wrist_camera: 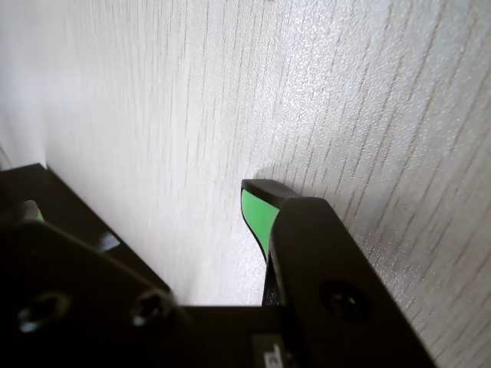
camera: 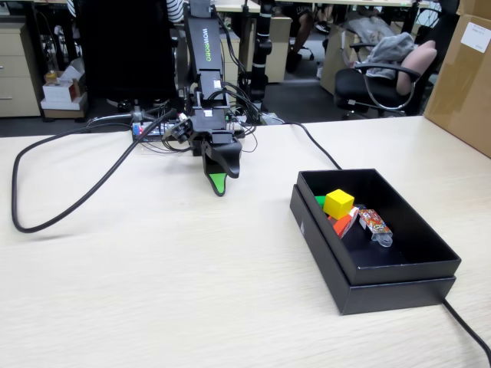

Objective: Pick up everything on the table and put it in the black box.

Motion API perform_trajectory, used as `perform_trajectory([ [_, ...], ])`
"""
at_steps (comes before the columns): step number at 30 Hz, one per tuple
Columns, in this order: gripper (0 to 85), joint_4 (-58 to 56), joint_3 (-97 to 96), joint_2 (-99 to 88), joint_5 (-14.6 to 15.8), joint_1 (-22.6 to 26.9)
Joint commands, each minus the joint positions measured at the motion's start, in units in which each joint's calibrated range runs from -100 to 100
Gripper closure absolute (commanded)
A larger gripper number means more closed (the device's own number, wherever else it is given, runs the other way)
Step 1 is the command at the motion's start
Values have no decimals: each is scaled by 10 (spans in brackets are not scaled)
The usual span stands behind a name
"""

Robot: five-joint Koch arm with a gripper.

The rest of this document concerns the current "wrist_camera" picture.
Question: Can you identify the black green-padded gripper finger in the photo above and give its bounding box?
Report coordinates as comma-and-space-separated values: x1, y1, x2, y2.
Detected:
240, 178, 439, 368

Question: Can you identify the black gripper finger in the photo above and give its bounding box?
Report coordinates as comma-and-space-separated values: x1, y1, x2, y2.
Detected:
0, 199, 186, 368

